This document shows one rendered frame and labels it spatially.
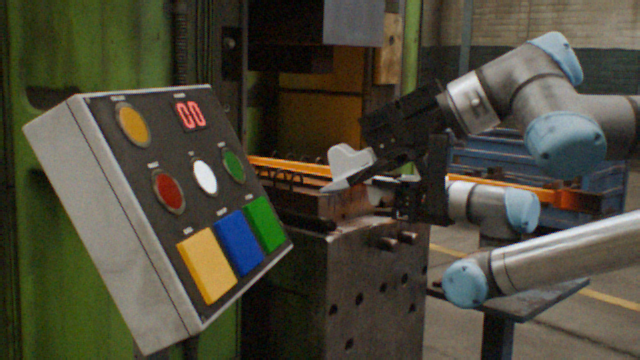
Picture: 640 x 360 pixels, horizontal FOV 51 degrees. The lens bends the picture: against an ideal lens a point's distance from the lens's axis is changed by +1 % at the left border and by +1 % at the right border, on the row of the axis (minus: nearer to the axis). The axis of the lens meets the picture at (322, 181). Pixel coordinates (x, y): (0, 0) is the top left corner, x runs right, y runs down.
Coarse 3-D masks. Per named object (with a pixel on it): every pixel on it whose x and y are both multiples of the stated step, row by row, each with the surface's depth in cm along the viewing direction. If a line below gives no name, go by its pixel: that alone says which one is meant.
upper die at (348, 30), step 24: (264, 0) 133; (288, 0) 129; (312, 0) 125; (336, 0) 126; (360, 0) 132; (264, 24) 134; (288, 24) 130; (312, 24) 126; (336, 24) 127; (360, 24) 133
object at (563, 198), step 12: (456, 180) 163; (468, 180) 161; (480, 180) 159; (540, 192) 149; (552, 192) 147; (564, 192) 146; (576, 192) 143; (588, 192) 143; (552, 204) 146; (564, 204) 146; (576, 204) 144; (588, 204) 142; (600, 204) 141
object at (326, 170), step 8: (256, 160) 155; (264, 160) 154; (272, 160) 153; (280, 160) 153; (288, 168) 149; (296, 168) 148; (304, 168) 146; (312, 168) 145; (320, 168) 143; (328, 168) 142; (384, 176) 133; (392, 176) 132; (400, 176) 133; (360, 184) 137
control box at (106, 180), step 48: (96, 96) 72; (144, 96) 82; (192, 96) 94; (48, 144) 71; (96, 144) 70; (144, 144) 76; (192, 144) 87; (96, 192) 71; (144, 192) 72; (192, 192) 82; (240, 192) 94; (96, 240) 72; (144, 240) 70; (288, 240) 102; (144, 288) 71; (192, 288) 72; (240, 288) 82; (144, 336) 72
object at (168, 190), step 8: (160, 176) 76; (168, 176) 77; (160, 184) 75; (168, 184) 76; (160, 192) 74; (168, 192) 76; (176, 192) 77; (168, 200) 75; (176, 200) 77; (176, 208) 76
